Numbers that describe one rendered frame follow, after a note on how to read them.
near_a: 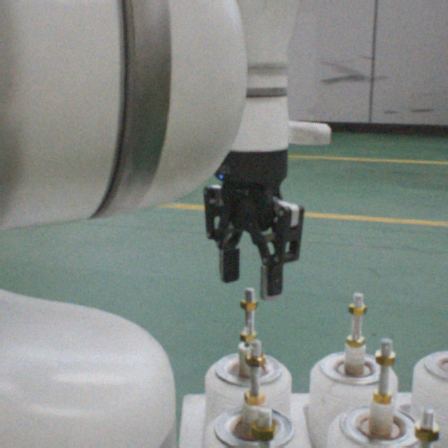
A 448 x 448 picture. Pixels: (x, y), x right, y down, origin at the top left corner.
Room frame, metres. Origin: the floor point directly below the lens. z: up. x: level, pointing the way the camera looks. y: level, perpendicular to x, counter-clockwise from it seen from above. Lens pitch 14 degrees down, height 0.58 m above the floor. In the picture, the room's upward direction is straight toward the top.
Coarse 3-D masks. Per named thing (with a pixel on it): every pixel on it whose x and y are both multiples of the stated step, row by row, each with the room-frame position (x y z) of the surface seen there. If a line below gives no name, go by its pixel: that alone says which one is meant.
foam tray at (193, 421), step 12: (192, 396) 0.71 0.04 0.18; (204, 396) 0.71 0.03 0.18; (300, 396) 0.71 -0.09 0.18; (396, 396) 0.71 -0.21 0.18; (408, 396) 0.71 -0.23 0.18; (192, 408) 0.68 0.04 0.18; (204, 408) 0.68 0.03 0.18; (300, 408) 0.68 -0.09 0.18; (408, 408) 0.69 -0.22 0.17; (192, 420) 0.65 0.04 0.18; (204, 420) 0.66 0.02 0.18; (300, 420) 0.65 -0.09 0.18; (180, 432) 0.63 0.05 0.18; (192, 432) 0.63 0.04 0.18; (180, 444) 0.61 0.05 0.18; (192, 444) 0.61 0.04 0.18
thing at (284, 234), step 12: (300, 204) 0.60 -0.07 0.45; (288, 216) 0.58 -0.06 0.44; (300, 216) 0.59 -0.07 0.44; (276, 228) 0.59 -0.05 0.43; (288, 228) 0.58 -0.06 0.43; (300, 228) 0.59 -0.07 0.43; (276, 240) 0.59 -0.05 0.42; (288, 240) 0.59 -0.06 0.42; (300, 240) 0.60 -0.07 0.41; (276, 252) 0.59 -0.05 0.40
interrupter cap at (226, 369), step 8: (224, 360) 0.66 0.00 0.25; (232, 360) 0.66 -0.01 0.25; (272, 360) 0.66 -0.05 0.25; (216, 368) 0.64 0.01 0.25; (224, 368) 0.64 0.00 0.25; (232, 368) 0.64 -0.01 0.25; (264, 368) 0.64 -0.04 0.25; (272, 368) 0.64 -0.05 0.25; (280, 368) 0.64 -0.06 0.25; (224, 376) 0.62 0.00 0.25; (232, 376) 0.62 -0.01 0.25; (240, 376) 0.63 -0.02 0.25; (248, 376) 0.63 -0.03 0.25; (264, 376) 0.62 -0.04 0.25; (272, 376) 0.62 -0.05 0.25; (280, 376) 0.63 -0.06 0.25; (232, 384) 0.61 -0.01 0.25; (240, 384) 0.60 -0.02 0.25; (248, 384) 0.60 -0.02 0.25; (264, 384) 0.61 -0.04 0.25
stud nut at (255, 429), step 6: (252, 426) 0.40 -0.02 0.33; (258, 426) 0.40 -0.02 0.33; (276, 426) 0.40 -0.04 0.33; (252, 432) 0.40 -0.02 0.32; (258, 432) 0.40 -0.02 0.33; (264, 432) 0.40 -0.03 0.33; (270, 432) 0.40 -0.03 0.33; (276, 432) 0.40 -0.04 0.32; (258, 438) 0.40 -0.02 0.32; (264, 438) 0.40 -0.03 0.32; (270, 438) 0.40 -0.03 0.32
